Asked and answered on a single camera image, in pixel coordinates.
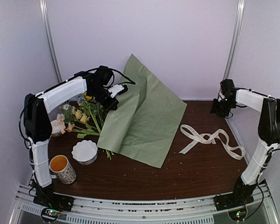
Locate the small white patterned teacup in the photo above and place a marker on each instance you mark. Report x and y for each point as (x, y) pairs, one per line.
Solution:
(58, 128)

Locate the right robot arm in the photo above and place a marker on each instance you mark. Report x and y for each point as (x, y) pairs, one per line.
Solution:
(231, 97)

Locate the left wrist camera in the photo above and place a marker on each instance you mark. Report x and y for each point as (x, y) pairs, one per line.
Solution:
(117, 90)

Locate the blue flower stem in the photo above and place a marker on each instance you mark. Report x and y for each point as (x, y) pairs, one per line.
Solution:
(80, 99)

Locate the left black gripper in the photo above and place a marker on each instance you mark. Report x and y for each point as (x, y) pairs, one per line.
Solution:
(109, 106)

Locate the yellow flower stem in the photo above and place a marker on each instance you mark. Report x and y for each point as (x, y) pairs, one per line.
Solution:
(93, 114)

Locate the aluminium frame post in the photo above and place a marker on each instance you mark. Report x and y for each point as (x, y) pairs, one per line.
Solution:
(47, 28)
(235, 37)

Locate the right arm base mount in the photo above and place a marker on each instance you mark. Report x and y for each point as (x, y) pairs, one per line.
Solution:
(234, 205)

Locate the right aluminium frame post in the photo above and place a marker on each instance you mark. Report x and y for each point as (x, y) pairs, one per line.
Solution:
(235, 37)

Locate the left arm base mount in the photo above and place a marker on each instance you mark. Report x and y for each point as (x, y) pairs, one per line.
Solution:
(52, 210)

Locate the cream yellow rose spray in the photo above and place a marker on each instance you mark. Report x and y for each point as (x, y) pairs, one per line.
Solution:
(70, 110)

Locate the aluminium front rail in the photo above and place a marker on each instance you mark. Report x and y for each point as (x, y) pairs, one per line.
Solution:
(199, 210)

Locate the patterned mug with orange inside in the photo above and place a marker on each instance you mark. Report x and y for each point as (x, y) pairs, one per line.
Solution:
(62, 169)

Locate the left aluminium frame post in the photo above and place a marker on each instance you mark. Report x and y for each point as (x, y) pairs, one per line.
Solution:
(47, 28)

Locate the white printed ribbon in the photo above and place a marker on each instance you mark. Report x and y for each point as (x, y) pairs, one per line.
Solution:
(237, 152)

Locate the peach blossom stem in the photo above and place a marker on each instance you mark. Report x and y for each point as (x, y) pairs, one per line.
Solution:
(82, 129)

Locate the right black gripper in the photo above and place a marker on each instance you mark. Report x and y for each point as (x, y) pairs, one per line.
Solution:
(214, 109)

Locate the white scalloped bowl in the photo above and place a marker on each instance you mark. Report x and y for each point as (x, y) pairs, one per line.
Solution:
(85, 152)

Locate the pink and green wrapping paper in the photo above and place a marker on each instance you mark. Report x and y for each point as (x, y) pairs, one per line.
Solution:
(147, 118)

